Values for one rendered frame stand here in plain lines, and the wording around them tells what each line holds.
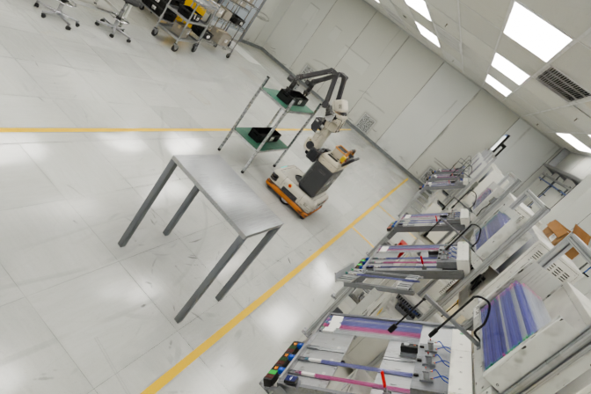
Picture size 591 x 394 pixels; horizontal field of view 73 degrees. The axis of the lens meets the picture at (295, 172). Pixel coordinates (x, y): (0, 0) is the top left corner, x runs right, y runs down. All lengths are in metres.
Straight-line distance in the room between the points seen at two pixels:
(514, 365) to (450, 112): 10.37
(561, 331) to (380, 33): 11.12
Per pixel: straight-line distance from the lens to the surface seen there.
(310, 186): 4.69
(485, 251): 2.95
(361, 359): 3.42
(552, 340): 1.55
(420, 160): 11.75
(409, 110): 11.77
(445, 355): 1.94
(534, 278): 2.12
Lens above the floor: 1.97
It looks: 19 degrees down
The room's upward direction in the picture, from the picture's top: 38 degrees clockwise
